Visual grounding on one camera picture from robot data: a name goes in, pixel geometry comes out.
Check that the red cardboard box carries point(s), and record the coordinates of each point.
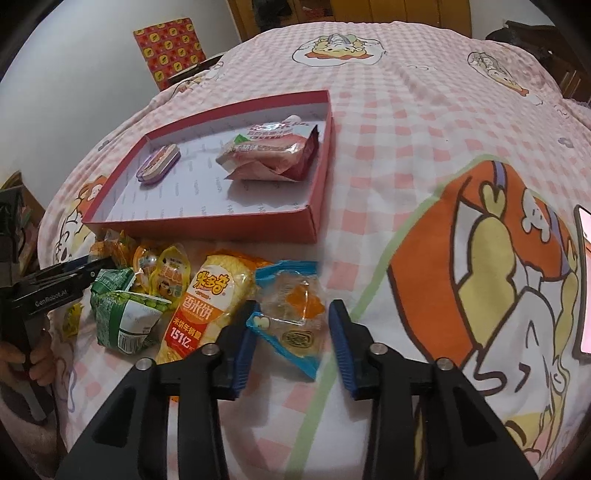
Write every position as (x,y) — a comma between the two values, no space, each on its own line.
(194,184)

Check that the smartphone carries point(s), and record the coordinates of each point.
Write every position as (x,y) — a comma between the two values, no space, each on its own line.
(583,286)

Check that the person's left hand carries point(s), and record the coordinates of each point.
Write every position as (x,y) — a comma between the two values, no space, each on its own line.
(16,362)

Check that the dark wooden furniture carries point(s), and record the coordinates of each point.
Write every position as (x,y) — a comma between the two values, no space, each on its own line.
(545,55)

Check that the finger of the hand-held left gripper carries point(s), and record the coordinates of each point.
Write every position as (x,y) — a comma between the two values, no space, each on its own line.
(81,270)

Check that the small dark side table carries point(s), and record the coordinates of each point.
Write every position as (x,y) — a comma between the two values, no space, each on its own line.
(196,69)

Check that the small yellow orange snack packets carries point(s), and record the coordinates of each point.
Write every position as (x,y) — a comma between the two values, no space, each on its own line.
(173,277)

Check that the purple oval tin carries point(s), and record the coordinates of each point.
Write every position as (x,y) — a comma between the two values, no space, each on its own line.
(158,165)

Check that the green pea snack packet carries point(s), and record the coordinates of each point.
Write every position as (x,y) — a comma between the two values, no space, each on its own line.
(129,321)
(111,281)

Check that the wooden wardrobe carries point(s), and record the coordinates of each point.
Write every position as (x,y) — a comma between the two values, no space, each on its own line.
(351,16)

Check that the pink pouch with white cap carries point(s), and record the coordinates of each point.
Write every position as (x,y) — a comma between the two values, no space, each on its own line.
(277,125)

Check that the pink checked printed blanket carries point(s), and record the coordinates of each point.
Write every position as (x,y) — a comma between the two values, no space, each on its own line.
(415,161)

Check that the dark red snack packet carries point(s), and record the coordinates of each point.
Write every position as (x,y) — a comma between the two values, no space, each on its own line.
(305,154)

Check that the yellow rice cracker packet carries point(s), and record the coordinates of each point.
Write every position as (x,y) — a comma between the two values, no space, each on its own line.
(207,300)

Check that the pink peach snack packet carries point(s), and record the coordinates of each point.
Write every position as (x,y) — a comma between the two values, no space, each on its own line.
(258,157)

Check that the red yellow patterned gift box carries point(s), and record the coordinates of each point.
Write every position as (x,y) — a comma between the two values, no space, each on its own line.
(168,50)

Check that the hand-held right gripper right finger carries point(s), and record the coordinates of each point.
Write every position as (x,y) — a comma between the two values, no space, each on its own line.
(344,353)

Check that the wooden side shelf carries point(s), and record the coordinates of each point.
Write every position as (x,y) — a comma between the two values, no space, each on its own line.
(21,217)

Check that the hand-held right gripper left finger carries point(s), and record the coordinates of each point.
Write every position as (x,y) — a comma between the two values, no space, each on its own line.
(242,353)

